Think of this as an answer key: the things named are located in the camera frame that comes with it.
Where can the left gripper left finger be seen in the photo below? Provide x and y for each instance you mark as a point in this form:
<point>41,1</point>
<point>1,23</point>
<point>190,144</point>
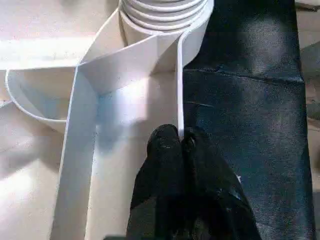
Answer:
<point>160,190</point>

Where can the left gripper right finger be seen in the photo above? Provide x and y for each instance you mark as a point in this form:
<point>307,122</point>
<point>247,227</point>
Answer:
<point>215,200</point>

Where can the white plastic table top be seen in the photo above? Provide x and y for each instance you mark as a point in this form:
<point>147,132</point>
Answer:
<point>125,100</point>

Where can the white plastic table leg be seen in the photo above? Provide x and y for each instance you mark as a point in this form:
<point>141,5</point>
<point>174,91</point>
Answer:
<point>165,12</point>

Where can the black work mat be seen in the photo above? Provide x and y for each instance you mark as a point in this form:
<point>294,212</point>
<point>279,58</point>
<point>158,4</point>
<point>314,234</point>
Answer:
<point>250,125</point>

